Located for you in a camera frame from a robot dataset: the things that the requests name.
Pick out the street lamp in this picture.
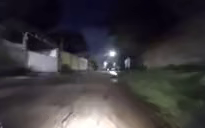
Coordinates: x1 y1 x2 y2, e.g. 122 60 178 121
107 49 119 59

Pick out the dark tree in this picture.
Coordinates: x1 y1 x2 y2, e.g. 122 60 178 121
111 13 205 69

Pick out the pale building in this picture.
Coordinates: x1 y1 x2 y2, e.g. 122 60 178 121
123 56 132 70

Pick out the dark bush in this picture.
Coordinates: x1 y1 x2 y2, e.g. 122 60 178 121
60 64 74 74

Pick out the dark asphalt road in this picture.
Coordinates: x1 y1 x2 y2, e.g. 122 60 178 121
0 70 168 128

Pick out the pale boundary wall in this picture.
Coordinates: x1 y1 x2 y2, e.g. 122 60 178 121
0 32 90 76

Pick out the grass verge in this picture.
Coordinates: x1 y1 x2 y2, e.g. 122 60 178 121
118 68 205 128

